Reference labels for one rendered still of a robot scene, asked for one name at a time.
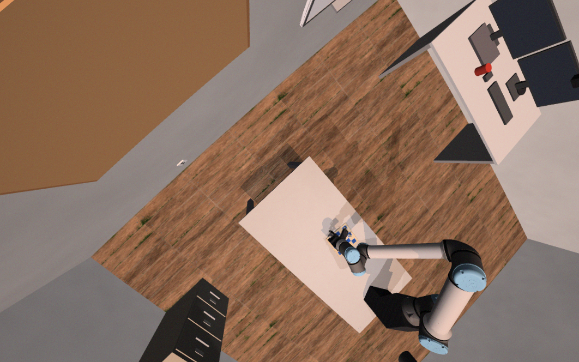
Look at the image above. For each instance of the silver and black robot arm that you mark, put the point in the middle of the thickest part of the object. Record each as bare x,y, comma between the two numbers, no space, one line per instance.
435,314

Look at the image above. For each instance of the blue and cream chessboard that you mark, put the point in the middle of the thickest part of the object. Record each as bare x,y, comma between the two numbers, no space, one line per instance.
352,240

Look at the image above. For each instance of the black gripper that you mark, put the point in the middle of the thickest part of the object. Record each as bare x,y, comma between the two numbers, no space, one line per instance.
334,238

